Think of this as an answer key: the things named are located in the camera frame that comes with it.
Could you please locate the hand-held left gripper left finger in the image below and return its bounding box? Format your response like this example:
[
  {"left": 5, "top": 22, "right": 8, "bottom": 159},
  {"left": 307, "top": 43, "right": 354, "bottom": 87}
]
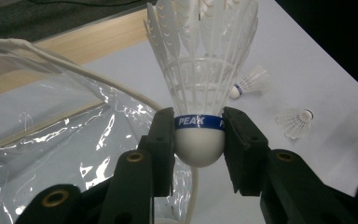
[{"left": 138, "top": 106, "right": 176, "bottom": 198}]

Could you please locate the white feather shuttlecock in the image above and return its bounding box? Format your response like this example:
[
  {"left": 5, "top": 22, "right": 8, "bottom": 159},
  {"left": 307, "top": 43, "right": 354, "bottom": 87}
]
[
  {"left": 143, "top": 0, "right": 260, "bottom": 168},
  {"left": 274, "top": 107, "right": 315, "bottom": 140},
  {"left": 228, "top": 64, "right": 269, "bottom": 100}
]

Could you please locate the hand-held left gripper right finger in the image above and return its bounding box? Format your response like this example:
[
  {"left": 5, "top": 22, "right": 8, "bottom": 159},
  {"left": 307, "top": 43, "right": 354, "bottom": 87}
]
[{"left": 222, "top": 106, "right": 270, "bottom": 197}]

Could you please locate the clear plastic bag cream trim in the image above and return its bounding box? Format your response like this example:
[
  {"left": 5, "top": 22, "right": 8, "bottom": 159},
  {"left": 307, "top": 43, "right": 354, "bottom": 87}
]
[{"left": 0, "top": 36, "right": 200, "bottom": 224}]

